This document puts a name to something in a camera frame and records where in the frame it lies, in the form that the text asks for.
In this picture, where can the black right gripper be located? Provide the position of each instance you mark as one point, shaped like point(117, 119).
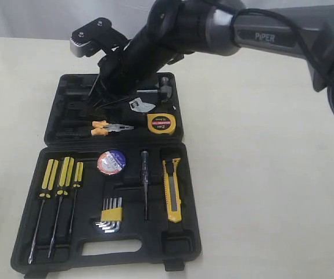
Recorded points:
point(124, 70)

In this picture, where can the orange black handled pliers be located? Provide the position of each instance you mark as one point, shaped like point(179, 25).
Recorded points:
point(86, 128)

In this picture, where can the yellow tape measure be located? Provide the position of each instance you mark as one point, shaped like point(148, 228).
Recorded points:
point(161, 123)

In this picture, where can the black electrical tape roll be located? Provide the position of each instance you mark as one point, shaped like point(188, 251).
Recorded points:
point(111, 162)

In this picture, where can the yellow utility knife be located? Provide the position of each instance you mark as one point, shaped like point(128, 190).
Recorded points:
point(171, 190)

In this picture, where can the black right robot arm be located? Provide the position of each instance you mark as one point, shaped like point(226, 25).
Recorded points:
point(177, 28)

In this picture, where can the black plastic tool case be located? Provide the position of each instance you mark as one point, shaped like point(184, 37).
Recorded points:
point(113, 184)

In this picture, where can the silver adjustable wrench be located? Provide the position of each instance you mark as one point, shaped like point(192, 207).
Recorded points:
point(139, 106)

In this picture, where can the clear tester screwdriver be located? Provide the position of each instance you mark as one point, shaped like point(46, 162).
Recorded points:
point(145, 179)

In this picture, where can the small yellow black screwdriver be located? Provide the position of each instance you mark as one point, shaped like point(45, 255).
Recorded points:
point(77, 183)

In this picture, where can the medium yellow black screwdriver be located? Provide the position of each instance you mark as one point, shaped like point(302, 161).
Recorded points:
point(61, 192)

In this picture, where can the large yellow black screwdriver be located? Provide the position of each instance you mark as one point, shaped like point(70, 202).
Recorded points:
point(43, 195)

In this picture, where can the hex key set yellow holder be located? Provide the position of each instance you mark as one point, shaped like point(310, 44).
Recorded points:
point(111, 216)

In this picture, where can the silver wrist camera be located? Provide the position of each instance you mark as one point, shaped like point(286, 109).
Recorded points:
point(97, 35)

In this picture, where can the claw hammer black handle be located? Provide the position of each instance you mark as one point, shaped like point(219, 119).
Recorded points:
point(164, 91)

